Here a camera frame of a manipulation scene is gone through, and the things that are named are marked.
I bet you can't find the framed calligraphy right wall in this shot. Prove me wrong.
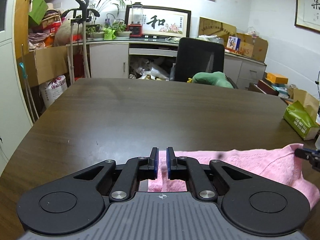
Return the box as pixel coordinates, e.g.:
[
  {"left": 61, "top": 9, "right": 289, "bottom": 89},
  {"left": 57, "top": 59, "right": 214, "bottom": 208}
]
[{"left": 295, "top": 0, "right": 320, "bottom": 33}]

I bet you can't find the blue white small box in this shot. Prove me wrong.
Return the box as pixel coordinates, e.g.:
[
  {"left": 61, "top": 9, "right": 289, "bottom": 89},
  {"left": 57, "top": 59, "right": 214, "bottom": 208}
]
[{"left": 226, "top": 36, "right": 241, "bottom": 51}]

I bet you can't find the cardboard box on floor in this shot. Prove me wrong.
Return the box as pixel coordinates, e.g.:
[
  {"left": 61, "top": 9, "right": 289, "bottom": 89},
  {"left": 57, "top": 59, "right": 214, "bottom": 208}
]
[{"left": 17, "top": 46, "right": 68, "bottom": 88}]

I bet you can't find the white counter cabinet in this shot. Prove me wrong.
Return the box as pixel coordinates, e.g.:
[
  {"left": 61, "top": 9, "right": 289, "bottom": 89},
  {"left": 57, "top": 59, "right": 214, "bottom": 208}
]
[{"left": 87, "top": 38, "right": 267, "bottom": 89}]

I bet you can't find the cardboard box on counter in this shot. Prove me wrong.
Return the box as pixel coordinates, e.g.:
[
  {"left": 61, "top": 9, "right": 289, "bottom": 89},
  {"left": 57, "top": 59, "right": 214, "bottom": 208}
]
[{"left": 237, "top": 33, "right": 268, "bottom": 62}]

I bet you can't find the potted green plant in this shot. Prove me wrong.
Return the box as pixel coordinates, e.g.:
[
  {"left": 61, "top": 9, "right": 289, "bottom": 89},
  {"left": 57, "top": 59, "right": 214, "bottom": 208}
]
[{"left": 86, "top": 0, "right": 131, "bottom": 34}]

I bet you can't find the green paper bag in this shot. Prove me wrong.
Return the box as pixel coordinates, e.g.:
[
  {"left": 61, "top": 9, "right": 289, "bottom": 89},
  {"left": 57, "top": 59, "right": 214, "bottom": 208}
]
[{"left": 28, "top": 0, "right": 48, "bottom": 27}]

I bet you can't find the black office chair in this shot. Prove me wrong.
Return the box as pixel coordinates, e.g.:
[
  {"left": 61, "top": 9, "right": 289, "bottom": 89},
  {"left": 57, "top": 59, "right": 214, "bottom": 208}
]
[{"left": 169, "top": 37, "right": 237, "bottom": 89}]

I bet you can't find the flat cardboard sheet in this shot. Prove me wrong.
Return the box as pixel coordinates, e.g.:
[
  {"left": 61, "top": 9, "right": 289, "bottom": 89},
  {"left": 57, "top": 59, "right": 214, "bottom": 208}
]
[{"left": 198, "top": 17, "right": 236, "bottom": 37}]

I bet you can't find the framed painting on counter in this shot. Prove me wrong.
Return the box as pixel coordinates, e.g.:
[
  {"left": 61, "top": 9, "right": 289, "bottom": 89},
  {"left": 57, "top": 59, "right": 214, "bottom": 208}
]
[{"left": 124, "top": 4, "right": 192, "bottom": 39}]

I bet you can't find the green plush cushion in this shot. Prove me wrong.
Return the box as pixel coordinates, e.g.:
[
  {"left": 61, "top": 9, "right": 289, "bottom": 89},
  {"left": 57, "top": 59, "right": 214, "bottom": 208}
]
[{"left": 187, "top": 72, "right": 233, "bottom": 88}]

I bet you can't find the white rice sack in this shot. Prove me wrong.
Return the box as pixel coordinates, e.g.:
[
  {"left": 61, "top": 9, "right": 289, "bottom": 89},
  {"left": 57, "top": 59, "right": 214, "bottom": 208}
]
[{"left": 40, "top": 75, "right": 67, "bottom": 108}]

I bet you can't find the green tissue pack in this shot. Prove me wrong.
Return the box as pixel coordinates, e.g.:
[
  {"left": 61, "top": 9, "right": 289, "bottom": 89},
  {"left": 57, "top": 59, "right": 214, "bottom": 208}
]
[{"left": 283, "top": 101, "right": 319, "bottom": 140}]

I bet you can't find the pink towel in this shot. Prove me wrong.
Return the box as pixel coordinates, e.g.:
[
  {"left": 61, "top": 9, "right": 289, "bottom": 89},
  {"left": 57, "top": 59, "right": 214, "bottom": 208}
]
[{"left": 147, "top": 143, "right": 320, "bottom": 210}]

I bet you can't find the red blender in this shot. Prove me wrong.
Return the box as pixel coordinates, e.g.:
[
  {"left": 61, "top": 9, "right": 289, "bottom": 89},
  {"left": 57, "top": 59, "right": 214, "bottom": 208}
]
[{"left": 127, "top": 2, "right": 143, "bottom": 38}]

